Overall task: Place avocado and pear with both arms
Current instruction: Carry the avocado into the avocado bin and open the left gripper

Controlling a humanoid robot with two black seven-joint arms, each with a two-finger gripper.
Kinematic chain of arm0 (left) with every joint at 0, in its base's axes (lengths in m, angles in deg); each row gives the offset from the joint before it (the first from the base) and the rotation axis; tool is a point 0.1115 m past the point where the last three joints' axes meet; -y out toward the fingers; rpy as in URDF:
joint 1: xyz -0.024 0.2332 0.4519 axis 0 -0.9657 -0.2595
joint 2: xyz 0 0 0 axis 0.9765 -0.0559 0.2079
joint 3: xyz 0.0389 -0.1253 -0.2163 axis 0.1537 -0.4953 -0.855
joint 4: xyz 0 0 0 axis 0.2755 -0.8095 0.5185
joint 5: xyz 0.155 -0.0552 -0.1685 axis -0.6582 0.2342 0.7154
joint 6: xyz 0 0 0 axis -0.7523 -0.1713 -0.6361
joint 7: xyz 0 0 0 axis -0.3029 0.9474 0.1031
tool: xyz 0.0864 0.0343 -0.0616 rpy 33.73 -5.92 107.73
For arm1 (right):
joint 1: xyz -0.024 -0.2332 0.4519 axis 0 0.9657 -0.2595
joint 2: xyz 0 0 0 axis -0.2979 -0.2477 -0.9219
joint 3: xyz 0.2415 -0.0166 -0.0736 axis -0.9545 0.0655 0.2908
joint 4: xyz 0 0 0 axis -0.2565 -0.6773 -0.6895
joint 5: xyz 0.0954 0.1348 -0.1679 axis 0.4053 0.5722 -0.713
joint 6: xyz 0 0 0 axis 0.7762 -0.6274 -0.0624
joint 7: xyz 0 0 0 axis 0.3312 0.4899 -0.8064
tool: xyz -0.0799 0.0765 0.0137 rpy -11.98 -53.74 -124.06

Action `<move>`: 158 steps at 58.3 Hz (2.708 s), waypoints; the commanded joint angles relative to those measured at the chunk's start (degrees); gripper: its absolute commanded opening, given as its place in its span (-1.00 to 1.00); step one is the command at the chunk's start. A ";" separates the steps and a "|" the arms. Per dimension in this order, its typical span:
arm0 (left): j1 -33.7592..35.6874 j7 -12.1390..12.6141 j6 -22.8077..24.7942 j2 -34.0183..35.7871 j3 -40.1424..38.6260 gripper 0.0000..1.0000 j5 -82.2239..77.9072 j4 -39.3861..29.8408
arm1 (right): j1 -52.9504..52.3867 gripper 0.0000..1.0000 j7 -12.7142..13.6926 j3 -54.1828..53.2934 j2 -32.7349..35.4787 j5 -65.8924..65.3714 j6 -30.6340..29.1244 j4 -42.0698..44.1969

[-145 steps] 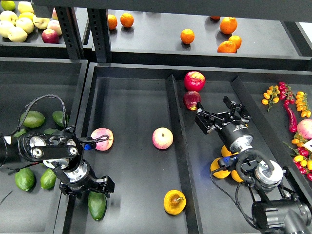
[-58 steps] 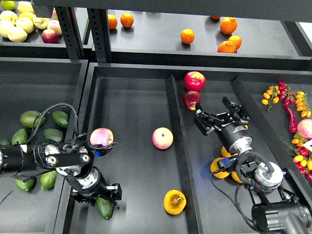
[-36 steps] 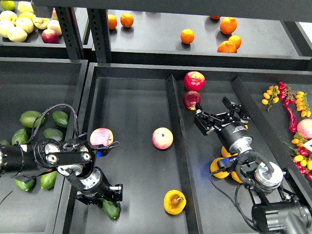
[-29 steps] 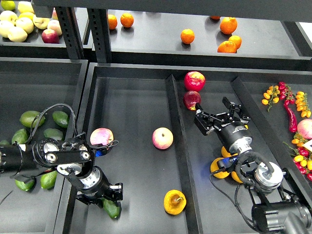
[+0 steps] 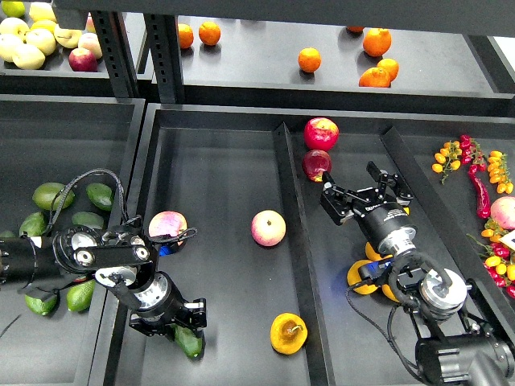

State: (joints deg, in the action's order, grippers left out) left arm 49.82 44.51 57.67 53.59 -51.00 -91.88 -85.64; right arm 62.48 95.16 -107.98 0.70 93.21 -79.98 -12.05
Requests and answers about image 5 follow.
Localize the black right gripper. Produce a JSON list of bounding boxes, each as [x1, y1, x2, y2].
[[320, 161, 416, 252]]

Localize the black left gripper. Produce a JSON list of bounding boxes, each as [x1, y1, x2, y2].
[[129, 288, 207, 338]]

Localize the dark green avocado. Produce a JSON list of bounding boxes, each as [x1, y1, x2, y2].
[[174, 325, 204, 359]]

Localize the yellow pear with brown stem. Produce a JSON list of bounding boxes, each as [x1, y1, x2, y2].
[[270, 313, 308, 355]]

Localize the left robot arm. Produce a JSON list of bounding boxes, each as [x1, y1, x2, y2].
[[1, 169, 207, 338]]

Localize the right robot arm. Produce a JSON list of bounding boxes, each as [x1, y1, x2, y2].
[[320, 162, 514, 385]]

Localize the round yellow pear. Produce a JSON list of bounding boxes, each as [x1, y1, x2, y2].
[[365, 242, 392, 261]]

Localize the yellow pear brown end left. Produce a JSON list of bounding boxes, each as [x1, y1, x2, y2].
[[347, 260, 379, 295]]

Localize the yellow pear middle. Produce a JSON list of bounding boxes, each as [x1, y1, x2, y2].
[[381, 284, 399, 303]]

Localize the green avocado by tray edge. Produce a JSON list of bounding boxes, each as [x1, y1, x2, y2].
[[66, 280, 96, 312]]

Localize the bright green avocado bottom left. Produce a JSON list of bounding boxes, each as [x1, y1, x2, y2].
[[24, 295, 58, 316]]

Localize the small dark avocado top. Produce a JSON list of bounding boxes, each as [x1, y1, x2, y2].
[[86, 183, 114, 211]]

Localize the light green avocado top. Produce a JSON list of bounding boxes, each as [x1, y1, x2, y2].
[[32, 182, 65, 211]]

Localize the dark avocado far left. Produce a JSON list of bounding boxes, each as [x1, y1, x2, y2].
[[0, 231, 16, 238]]

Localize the dark red apple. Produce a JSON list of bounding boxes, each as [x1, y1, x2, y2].
[[302, 150, 332, 183]]

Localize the bright red apple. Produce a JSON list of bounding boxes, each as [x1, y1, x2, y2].
[[303, 117, 340, 152]]

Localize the orange cherry tomato bunch left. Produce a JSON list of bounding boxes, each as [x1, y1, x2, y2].
[[431, 141, 462, 185]]

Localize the orange cherry tomato bunch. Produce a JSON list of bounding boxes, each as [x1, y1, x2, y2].
[[487, 150, 514, 195], [431, 141, 462, 185]]

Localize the pink apple left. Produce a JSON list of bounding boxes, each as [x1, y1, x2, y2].
[[148, 211, 187, 237]]

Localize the pink apple centre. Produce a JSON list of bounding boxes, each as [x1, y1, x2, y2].
[[251, 210, 286, 247]]

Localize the black centre tray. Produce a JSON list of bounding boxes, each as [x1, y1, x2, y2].
[[105, 105, 514, 385]]

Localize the red cherry tomato bunch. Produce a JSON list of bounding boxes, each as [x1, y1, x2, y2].
[[459, 134, 488, 171]]

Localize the red chili pepper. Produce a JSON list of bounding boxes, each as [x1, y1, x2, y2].
[[468, 164, 491, 220]]

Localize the orange front right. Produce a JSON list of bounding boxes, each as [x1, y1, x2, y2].
[[358, 67, 391, 88]]

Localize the small orange right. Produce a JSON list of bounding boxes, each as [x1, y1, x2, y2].
[[377, 58, 400, 82]]

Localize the small orange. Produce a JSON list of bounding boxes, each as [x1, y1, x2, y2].
[[377, 58, 400, 82], [298, 47, 322, 73]]

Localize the orange cherry tomato bunch right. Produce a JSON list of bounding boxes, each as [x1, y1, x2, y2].
[[487, 150, 514, 195]]

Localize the pink peach right edge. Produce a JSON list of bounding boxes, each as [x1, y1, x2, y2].
[[490, 196, 515, 230]]

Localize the white price tag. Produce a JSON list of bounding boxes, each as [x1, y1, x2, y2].
[[500, 230, 515, 251]]

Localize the mixed cherry tomato bunch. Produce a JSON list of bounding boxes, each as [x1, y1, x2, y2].
[[468, 217, 514, 299]]

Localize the black tray divider left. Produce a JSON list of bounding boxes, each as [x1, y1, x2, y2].
[[272, 122, 335, 385]]

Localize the black tray divider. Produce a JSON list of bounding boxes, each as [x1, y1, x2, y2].
[[272, 122, 335, 385], [381, 126, 514, 340]]

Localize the small orange centre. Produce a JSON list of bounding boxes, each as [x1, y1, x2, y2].
[[298, 47, 322, 73]]

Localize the large orange top right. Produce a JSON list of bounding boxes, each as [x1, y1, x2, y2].
[[362, 28, 392, 57]]

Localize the black tray divider right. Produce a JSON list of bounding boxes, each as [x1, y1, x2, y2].
[[381, 126, 514, 340]]

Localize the orange under shelf edge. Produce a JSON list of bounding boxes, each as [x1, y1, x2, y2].
[[346, 26, 364, 34]]

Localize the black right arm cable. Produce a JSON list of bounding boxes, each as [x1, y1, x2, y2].
[[345, 281, 423, 381]]

